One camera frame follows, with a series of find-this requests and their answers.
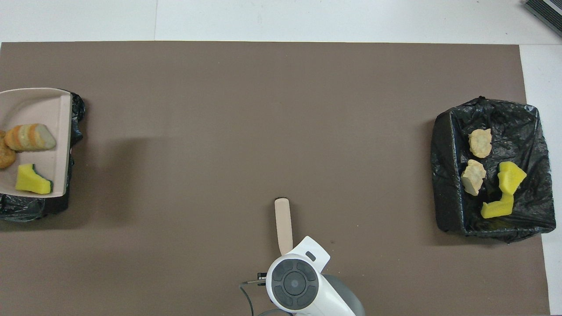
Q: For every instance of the beige hand brush black bristles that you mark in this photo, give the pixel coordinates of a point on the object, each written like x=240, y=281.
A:
x=284, y=224

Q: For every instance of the beige toy bread piece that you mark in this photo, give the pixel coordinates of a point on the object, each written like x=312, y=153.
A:
x=479, y=142
x=473, y=177

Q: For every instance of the yellow sponge scrap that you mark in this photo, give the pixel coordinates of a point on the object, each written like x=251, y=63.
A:
x=31, y=181

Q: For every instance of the green and yellow sponge piece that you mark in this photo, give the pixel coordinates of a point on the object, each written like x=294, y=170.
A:
x=511, y=175

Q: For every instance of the orange striped toy croissant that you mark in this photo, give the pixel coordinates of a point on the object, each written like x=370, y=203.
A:
x=30, y=137

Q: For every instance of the beige plastic dustpan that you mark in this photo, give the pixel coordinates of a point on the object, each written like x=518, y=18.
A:
x=39, y=109

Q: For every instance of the brown toy nugget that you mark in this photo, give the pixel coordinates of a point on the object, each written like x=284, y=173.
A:
x=6, y=156

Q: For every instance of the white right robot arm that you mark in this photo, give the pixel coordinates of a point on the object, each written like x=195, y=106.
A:
x=307, y=285

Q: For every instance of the black bag lined bin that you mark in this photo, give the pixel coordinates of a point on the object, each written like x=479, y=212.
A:
x=452, y=206
x=26, y=208

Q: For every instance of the brown table mat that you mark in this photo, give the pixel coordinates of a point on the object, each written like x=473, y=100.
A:
x=263, y=131

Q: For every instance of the dark ribbed grille object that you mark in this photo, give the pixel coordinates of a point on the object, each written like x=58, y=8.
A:
x=549, y=11

